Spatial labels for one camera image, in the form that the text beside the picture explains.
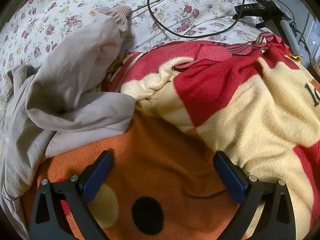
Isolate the thin black cable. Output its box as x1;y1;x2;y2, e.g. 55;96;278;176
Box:
289;22;313;68

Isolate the grey pole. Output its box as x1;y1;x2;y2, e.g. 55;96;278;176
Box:
280;19;301;55

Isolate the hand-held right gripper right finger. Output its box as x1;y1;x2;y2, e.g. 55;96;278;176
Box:
213;151;297;240

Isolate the red orange cream printed blanket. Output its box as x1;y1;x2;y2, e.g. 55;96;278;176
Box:
21;32;320;240

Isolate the beige jacket with striped cuffs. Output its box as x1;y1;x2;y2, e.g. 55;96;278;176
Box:
0;6;137;240

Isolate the black clamp device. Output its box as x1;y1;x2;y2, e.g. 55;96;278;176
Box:
232;0;292;29

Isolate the floral bed sheet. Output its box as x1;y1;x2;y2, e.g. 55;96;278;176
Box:
0;0;284;87

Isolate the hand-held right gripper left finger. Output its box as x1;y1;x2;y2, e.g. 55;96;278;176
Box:
29;151;114;240

